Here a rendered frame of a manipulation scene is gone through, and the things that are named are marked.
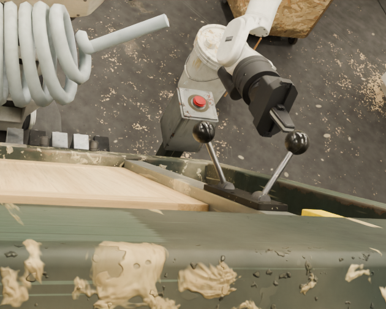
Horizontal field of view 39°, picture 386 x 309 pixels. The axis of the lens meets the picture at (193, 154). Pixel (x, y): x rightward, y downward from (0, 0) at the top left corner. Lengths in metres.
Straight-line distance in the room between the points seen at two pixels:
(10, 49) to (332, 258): 0.20
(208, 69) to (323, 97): 1.02
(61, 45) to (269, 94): 0.75
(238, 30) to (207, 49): 1.57
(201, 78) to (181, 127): 1.21
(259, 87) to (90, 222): 0.85
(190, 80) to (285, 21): 0.88
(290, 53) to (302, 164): 0.91
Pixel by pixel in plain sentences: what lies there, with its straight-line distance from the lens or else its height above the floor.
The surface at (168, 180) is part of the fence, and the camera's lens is 1.11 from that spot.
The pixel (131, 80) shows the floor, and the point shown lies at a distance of 2.93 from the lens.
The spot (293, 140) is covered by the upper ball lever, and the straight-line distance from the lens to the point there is 0.82.
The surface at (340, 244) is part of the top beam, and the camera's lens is 0.27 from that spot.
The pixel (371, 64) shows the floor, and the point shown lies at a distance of 4.08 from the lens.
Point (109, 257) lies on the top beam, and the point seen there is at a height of 1.87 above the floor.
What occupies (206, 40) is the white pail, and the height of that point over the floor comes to 0.38.
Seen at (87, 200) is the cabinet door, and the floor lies 1.33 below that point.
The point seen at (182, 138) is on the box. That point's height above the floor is 0.83.
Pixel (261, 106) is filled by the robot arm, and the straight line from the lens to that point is 1.05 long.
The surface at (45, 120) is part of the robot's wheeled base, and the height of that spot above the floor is 0.17.
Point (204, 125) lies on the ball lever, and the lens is 0.88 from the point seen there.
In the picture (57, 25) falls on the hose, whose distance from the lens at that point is 0.32.
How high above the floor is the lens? 2.05
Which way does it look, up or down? 48 degrees down
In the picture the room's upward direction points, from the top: 33 degrees clockwise
